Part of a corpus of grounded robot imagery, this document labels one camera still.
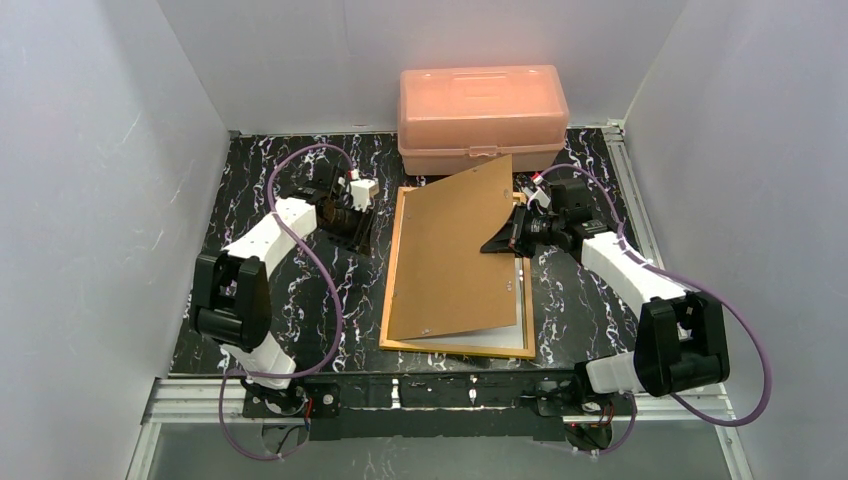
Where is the aluminium side rail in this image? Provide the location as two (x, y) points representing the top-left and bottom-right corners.
(602, 119), (664, 268)

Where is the yellow wooden picture frame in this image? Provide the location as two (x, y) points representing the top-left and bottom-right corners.
(379, 187), (536, 359)

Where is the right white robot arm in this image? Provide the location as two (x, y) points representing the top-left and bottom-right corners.
(480, 179), (730, 402)

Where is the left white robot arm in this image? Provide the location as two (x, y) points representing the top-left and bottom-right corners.
(189, 166), (379, 391)

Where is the building photo print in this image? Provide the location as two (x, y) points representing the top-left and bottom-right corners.
(409, 259), (526, 349)

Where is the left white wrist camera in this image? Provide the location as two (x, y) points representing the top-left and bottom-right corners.
(348, 177), (379, 212)

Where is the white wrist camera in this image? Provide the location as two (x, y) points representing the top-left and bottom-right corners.
(523, 184), (551, 211)
(348, 177), (379, 212)

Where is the brown cardboard backing board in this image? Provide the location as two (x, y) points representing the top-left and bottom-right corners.
(388, 156), (516, 340)

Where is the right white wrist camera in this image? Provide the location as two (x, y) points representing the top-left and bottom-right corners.
(523, 184), (551, 211)

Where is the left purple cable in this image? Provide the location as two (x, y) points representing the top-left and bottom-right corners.
(218, 143), (362, 463)

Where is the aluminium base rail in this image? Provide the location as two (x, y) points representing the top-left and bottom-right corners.
(140, 376), (738, 425)

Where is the orange plastic storage box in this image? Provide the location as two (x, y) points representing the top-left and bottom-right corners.
(397, 65), (570, 176)

